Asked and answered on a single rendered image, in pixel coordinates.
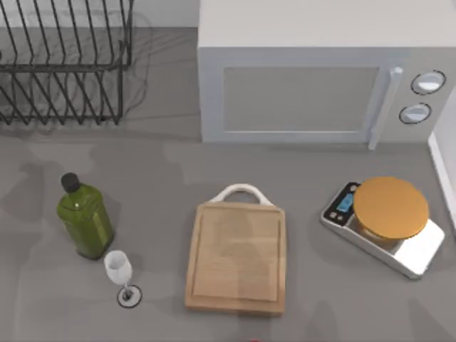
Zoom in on wooden cutting board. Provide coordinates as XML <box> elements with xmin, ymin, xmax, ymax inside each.
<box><xmin>184</xmin><ymin>183</ymin><xmax>286</xmax><ymax>316</ymax></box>

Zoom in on clear wine glass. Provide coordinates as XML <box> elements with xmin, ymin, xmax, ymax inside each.
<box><xmin>103</xmin><ymin>250</ymin><xmax>143</xmax><ymax>308</ymax></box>

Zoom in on pale microwave oven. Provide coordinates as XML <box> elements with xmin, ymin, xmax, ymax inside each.
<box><xmin>197</xmin><ymin>0</ymin><xmax>456</xmax><ymax>150</ymax></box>

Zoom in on green glass bottle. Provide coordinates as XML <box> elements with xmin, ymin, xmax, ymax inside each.
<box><xmin>56</xmin><ymin>172</ymin><xmax>116</xmax><ymax>261</ymax></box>

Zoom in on silver kitchen scale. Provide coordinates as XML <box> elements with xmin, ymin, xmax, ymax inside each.
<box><xmin>319</xmin><ymin>176</ymin><xmax>446</xmax><ymax>280</ymax></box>

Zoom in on small microwave knob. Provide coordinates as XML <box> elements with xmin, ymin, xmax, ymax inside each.
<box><xmin>398</xmin><ymin>103</ymin><xmax>432</xmax><ymax>125</ymax></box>

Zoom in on large microwave knob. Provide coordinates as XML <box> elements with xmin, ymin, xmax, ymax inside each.
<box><xmin>410</xmin><ymin>70</ymin><xmax>447</xmax><ymax>96</ymax></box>

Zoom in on microwave door handle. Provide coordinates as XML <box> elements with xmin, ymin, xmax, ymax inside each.
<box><xmin>367</xmin><ymin>66</ymin><xmax>405</xmax><ymax>151</ymax></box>

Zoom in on black wire dish rack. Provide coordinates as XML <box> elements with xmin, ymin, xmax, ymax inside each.
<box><xmin>0</xmin><ymin>0</ymin><xmax>136</xmax><ymax>126</ymax></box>

